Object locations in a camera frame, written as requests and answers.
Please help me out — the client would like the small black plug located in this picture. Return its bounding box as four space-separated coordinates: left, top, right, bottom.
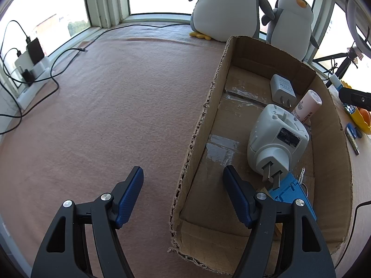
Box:
21 69 35 87

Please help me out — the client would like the blue round tape measure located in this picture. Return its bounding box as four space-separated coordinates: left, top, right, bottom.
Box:
346 122 363 139

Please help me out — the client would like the black tripod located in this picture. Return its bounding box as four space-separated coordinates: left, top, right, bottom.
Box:
313 47 358 88

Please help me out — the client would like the large plush penguin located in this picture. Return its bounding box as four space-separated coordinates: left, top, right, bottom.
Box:
189 0 275 42

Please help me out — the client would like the white charger block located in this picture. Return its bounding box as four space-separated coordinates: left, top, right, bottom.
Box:
270 74 297 109

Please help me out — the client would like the black cable on blanket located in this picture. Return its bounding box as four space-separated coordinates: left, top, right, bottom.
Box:
0 19 191 135

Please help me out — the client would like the pink blanket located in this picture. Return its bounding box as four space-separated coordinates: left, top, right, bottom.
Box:
0 19 371 278

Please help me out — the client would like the black power adapter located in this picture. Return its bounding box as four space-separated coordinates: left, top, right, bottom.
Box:
26 37 45 65

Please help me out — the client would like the brown cardboard box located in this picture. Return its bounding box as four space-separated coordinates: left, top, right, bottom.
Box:
170 36 353 274

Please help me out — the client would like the small plush penguin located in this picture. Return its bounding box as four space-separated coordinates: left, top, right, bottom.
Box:
262 0 319 61

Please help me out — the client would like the yellow fruit bowl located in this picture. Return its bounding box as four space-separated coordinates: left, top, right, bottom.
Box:
342 81 370 135

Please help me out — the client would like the white round plug adapter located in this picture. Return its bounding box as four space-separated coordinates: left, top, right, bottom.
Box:
247 104 309 190

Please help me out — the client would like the patterned white lighter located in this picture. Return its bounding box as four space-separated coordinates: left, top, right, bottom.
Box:
345 127 360 156

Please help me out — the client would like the metal key ring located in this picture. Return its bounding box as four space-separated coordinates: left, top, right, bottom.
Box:
297 167 310 195

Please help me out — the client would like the blue phone stand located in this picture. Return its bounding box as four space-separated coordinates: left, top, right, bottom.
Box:
269 173 317 220

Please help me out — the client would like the white power strip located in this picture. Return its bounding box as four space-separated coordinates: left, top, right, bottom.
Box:
14 51 50 111

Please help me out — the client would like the pink white tube bottle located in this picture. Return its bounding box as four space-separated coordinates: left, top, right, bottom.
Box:
291 89 322 122

